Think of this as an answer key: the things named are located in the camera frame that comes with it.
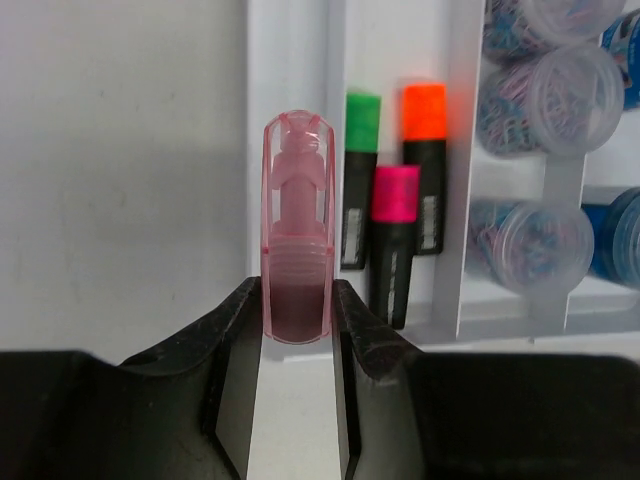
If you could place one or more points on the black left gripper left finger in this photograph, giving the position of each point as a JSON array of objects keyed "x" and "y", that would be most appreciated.
[{"x": 181, "y": 409}]

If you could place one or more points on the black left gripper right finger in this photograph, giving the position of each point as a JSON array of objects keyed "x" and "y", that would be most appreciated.
[{"x": 407, "y": 414}]

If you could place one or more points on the clear paperclip jar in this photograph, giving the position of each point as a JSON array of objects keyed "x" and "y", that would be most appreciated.
[
  {"x": 531, "y": 248},
  {"x": 567, "y": 102},
  {"x": 518, "y": 29}
]

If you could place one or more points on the orange cap black highlighter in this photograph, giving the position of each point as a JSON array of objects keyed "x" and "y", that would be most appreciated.
[{"x": 424, "y": 144}]

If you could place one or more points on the blue lidded tub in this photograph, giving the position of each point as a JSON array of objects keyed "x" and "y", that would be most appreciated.
[
  {"x": 621, "y": 40},
  {"x": 614, "y": 216}
]

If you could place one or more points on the pastel pink mini highlighter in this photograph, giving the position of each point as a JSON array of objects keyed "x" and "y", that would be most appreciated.
[{"x": 297, "y": 227}]

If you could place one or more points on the pink cap black highlighter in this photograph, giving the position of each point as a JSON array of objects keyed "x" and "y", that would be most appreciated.
[{"x": 392, "y": 241}]

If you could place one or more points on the green cap black highlighter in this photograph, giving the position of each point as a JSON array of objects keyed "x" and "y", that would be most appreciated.
[{"x": 362, "y": 123}]

